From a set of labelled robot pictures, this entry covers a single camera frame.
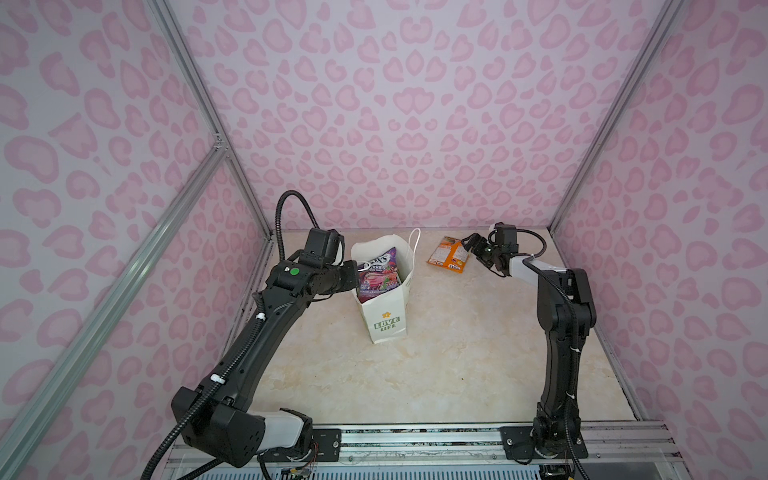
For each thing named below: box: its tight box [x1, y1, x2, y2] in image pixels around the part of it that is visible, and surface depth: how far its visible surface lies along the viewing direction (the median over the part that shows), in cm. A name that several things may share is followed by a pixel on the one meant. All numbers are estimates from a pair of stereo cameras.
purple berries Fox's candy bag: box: [358, 247, 402, 304], surface depth 86 cm
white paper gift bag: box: [351, 228, 421, 344], surface depth 84 cm
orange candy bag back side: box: [426, 236, 469, 274], surface depth 111 cm
